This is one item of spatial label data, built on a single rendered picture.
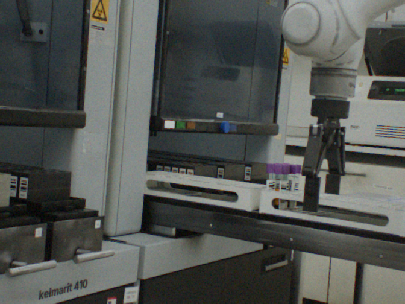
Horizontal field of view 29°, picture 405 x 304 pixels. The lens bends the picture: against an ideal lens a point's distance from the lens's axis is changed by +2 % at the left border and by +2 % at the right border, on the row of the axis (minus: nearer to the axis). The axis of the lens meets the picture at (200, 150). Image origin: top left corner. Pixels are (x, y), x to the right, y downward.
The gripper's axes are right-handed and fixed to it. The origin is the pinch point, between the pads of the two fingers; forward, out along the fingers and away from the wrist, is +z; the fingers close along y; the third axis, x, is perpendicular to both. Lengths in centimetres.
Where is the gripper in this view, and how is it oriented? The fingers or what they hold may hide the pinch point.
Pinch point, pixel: (321, 198)
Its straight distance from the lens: 157.8
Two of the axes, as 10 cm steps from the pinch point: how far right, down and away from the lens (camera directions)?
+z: -0.8, 10.0, 0.5
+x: -8.5, -1.0, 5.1
